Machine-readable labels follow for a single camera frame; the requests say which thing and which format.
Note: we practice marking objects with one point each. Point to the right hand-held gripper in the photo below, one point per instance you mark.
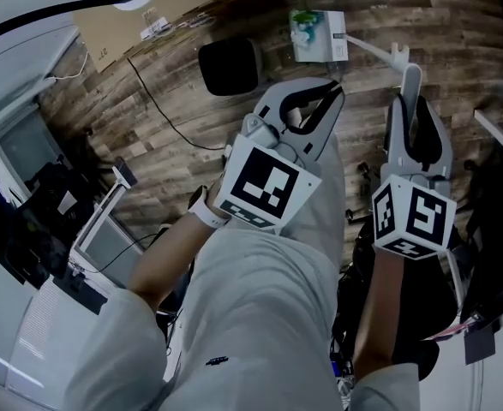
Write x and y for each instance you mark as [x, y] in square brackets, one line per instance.
[414, 216]

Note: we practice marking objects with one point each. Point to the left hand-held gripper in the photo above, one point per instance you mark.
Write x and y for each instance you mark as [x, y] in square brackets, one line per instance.
[268, 182]

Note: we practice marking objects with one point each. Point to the white paper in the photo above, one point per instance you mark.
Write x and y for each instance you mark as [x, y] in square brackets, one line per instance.
[298, 37]

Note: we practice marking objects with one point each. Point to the blue paper scrap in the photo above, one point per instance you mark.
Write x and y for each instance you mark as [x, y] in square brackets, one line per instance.
[314, 34]

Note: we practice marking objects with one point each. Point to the black waste bin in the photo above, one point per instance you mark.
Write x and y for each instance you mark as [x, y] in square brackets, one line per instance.
[229, 67]

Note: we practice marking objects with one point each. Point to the green paper scrap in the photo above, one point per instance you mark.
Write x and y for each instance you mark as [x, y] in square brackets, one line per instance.
[303, 16]

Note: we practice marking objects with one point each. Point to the person's right forearm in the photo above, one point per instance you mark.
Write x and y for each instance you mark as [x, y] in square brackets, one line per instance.
[379, 306]

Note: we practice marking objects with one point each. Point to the person's left forearm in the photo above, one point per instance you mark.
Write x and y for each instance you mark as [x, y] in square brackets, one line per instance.
[165, 259]

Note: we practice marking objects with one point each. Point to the person's left hand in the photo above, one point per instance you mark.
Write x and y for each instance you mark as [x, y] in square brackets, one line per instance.
[213, 193]

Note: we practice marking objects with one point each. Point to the person's light grey trousers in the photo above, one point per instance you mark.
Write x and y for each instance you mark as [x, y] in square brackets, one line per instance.
[324, 204]

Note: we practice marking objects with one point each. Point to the white smartwatch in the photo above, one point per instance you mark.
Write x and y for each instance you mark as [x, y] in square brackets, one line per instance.
[204, 212]

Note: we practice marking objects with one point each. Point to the black office chair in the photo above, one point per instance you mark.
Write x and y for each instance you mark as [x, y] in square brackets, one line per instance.
[41, 229]
[431, 298]

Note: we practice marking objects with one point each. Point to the large flat cardboard box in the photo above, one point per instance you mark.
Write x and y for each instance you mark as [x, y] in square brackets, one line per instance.
[169, 2]

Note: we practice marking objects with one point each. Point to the white broom dark bristles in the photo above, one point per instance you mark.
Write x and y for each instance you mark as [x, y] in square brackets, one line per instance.
[126, 171]

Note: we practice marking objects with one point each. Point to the person's light grey shirt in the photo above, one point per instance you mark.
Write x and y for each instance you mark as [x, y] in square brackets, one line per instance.
[255, 336]

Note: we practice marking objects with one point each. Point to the black desk mat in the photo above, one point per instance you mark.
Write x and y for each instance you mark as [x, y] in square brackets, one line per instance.
[79, 291]

